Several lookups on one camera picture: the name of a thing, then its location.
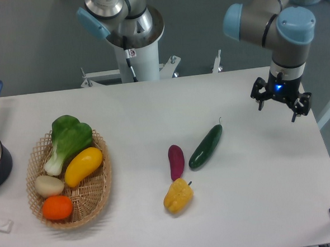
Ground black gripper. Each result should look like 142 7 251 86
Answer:
250 65 312 122

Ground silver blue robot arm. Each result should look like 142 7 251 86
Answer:
77 0 316 117

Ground yellow mango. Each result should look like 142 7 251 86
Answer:
64 147 103 188

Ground woven wicker basket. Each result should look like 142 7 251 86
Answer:
26 130 112 230

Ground green cucumber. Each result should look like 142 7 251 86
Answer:
188 119 223 170

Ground purple sweet potato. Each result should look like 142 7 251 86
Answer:
167 145 185 181

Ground yellow bell pepper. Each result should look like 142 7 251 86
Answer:
163 178 194 214

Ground green bok choy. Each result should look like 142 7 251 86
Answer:
44 115 93 176

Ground orange fruit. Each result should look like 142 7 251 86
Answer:
42 195 73 220

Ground beige potato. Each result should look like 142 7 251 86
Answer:
34 175 65 198

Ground clear plastic item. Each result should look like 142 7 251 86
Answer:
0 218 13 234

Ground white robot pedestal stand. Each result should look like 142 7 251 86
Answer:
76 2 224 89

